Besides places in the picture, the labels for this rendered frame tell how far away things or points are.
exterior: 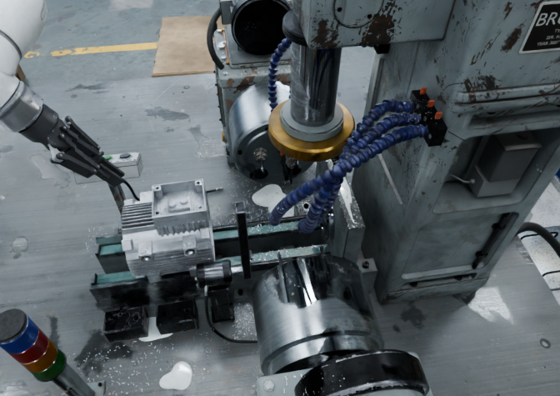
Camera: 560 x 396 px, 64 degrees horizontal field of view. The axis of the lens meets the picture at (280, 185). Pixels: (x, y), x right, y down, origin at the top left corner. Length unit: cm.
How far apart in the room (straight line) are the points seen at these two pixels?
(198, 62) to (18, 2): 240
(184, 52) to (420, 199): 275
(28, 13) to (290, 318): 76
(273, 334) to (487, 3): 64
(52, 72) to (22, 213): 228
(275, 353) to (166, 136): 108
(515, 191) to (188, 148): 109
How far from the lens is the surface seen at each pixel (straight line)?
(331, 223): 111
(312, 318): 86
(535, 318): 143
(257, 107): 126
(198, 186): 108
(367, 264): 120
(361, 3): 71
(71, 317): 138
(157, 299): 129
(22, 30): 101
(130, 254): 111
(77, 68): 381
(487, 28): 71
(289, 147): 88
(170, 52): 349
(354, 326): 87
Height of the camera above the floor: 194
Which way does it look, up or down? 48 degrees down
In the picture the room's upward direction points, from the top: straight up
